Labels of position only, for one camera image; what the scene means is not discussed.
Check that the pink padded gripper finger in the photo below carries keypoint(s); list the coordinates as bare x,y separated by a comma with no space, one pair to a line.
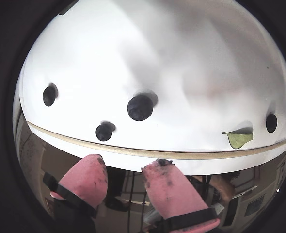
84,182
172,191

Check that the dark blueberry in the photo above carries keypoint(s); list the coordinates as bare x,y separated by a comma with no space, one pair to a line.
104,131
140,108
271,123
49,96

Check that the dark shoe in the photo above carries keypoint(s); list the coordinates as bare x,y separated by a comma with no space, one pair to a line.
115,202

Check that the pale green leaf with stem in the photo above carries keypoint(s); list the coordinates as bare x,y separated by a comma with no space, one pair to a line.
240,140

